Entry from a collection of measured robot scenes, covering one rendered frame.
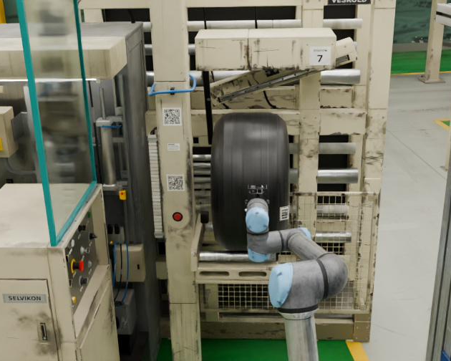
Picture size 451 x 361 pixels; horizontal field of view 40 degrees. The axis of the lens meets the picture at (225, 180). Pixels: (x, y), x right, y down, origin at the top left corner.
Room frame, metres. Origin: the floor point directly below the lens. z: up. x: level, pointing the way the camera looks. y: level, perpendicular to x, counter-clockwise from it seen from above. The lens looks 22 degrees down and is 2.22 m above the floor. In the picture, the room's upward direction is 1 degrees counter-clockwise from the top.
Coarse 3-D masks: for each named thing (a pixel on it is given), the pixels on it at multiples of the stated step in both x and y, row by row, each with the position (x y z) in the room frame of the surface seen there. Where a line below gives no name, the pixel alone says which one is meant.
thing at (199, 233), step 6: (198, 216) 2.70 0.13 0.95; (198, 222) 2.63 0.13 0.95; (198, 228) 2.57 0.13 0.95; (198, 234) 2.51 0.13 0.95; (198, 240) 2.46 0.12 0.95; (192, 246) 2.39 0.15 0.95; (198, 246) 2.43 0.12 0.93; (192, 252) 2.35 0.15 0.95; (198, 252) 2.39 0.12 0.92; (192, 258) 2.35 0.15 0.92; (198, 258) 2.38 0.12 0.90; (192, 264) 2.35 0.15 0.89; (192, 270) 2.35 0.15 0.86
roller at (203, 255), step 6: (204, 252) 2.39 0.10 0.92; (210, 252) 2.39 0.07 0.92; (216, 252) 2.39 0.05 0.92; (222, 252) 2.39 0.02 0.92; (228, 252) 2.39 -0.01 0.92; (234, 252) 2.39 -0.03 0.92; (240, 252) 2.38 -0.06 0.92; (246, 252) 2.38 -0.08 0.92; (204, 258) 2.38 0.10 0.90; (210, 258) 2.38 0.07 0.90; (216, 258) 2.38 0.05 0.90; (222, 258) 2.37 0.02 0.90; (228, 258) 2.37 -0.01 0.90; (234, 258) 2.37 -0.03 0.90; (240, 258) 2.37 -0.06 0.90; (246, 258) 2.37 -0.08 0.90; (270, 258) 2.36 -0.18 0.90; (276, 258) 2.36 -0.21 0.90
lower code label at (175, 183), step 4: (168, 176) 2.46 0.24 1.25; (172, 176) 2.46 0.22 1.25; (176, 176) 2.46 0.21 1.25; (180, 176) 2.46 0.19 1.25; (168, 180) 2.46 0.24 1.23; (172, 180) 2.46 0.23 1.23; (176, 180) 2.46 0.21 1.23; (180, 180) 2.46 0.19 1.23; (184, 180) 2.46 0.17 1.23; (168, 184) 2.46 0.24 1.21; (172, 184) 2.46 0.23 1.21; (176, 184) 2.46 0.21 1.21; (180, 184) 2.46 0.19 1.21; (184, 184) 2.46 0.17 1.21; (168, 188) 2.46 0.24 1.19; (172, 188) 2.46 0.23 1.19; (176, 188) 2.46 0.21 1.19; (180, 188) 2.46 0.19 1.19; (184, 188) 2.46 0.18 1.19
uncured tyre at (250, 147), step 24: (240, 120) 2.47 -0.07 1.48; (264, 120) 2.46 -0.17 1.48; (216, 144) 2.38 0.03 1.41; (240, 144) 2.34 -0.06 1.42; (264, 144) 2.34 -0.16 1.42; (288, 144) 2.44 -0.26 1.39; (216, 168) 2.31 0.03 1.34; (240, 168) 2.28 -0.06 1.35; (264, 168) 2.27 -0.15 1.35; (288, 168) 2.33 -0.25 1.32; (216, 192) 2.27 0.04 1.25; (240, 192) 2.24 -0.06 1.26; (264, 192) 2.24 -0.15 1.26; (288, 192) 2.29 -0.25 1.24; (216, 216) 2.27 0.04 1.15; (240, 216) 2.23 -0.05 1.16; (216, 240) 2.36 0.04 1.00; (240, 240) 2.27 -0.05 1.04
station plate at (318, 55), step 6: (312, 48) 2.69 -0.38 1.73; (318, 48) 2.69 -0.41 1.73; (324, 48) 2.69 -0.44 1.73; (330, 48) 2.68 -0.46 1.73; (312, 54) 2.69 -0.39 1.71; (318, 54) 2.69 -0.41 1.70; (324, 54) 2.69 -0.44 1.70; (330, 54) 2.68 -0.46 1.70; (312, 60) 2.69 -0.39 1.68; (318, 60) 2.69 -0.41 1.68; (324, 60) 2.68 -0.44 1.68; (330, 60) 2.68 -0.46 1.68
